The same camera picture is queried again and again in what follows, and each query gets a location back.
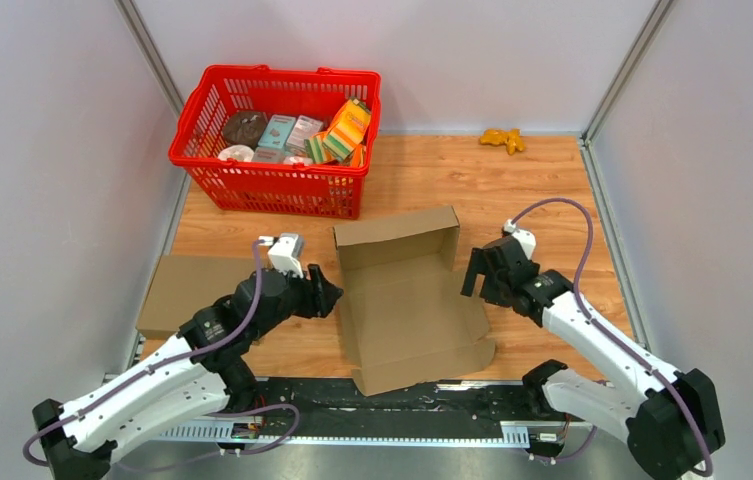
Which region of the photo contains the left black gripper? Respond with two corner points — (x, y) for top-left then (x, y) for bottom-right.
(252, 262), (346, 341)

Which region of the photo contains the cardboard sheet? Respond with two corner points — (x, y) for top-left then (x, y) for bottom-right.
(333, 205), (496, 396)

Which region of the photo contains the cardboard box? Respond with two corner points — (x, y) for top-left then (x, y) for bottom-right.
(136, 255), (255, 340)

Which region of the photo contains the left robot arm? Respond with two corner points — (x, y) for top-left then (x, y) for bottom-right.
(23, 264), (343, 479)

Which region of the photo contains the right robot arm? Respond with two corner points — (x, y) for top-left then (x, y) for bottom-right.
(461, 231), (726, 479)

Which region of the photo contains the grey pink small box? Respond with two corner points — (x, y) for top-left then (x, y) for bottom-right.
(285, 115), (324, 155)

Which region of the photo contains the teal small box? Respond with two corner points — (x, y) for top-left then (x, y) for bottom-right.
(258, 114), (296, 150)

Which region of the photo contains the yellow toy figure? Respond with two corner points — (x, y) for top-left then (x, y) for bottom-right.
(478, 129), (526, 155)

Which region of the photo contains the green striped sponge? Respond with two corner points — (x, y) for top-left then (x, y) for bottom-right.
(304, 132), (335, 164)

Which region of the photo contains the red plastic basket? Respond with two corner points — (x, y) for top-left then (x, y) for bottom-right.
(169, 65), (381, 219)

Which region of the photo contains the white round container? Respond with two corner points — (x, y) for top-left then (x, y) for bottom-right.
(218, 144), (255, 162)

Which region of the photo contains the striped sponge pack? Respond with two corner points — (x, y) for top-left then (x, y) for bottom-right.
(322, 98), (372, 161)

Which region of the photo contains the brown round packet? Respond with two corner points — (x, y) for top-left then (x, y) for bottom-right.
(221, 110), (268, 148)

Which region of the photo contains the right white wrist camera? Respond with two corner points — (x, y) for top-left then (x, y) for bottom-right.
(502, 219), (537, 260)

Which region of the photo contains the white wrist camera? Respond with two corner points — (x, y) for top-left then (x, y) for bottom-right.
(502, 219), (537, 260)
(258, 233), (305, 278)

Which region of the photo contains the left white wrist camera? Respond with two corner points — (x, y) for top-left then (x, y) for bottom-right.
(258, 233), (305, 278)

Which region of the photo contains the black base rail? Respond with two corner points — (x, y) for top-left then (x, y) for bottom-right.
(94, 376), (616, 448)

